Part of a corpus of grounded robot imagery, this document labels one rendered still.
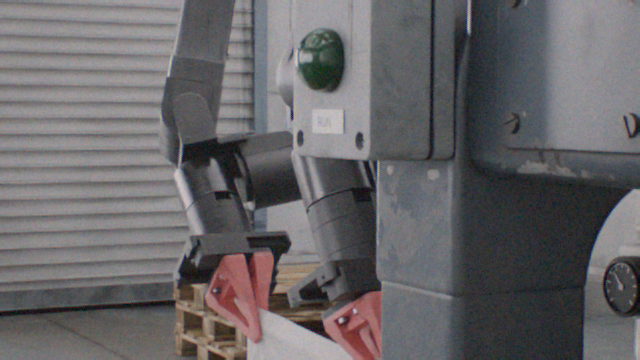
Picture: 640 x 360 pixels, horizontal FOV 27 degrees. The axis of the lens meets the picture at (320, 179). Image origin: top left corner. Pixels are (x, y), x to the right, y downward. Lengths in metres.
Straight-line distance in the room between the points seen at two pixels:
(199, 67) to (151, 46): 7.22
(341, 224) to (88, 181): 7.45
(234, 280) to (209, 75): 0.23
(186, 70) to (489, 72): 0.77
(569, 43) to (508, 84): 0.04
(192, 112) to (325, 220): 0.35
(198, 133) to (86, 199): 7.14
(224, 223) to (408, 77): 0.68
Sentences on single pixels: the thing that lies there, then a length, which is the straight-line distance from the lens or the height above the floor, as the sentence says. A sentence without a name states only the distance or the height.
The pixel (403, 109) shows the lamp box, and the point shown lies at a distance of 0.59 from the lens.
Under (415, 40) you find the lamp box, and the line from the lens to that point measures 0.59.
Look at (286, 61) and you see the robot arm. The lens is 1.03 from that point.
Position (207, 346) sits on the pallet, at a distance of 6.52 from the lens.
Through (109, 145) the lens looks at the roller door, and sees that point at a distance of 8.46.
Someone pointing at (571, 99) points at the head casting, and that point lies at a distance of 0.55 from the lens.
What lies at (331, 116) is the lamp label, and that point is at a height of 1.26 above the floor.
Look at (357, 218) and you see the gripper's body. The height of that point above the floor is 1.18.
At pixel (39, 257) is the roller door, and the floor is 0.35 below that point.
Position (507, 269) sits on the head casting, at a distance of 0.63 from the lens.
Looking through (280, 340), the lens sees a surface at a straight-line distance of 1.17.
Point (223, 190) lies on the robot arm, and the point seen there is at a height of 1.18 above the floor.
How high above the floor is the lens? 1.26
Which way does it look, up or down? 3 degrees down
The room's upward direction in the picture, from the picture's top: straight up
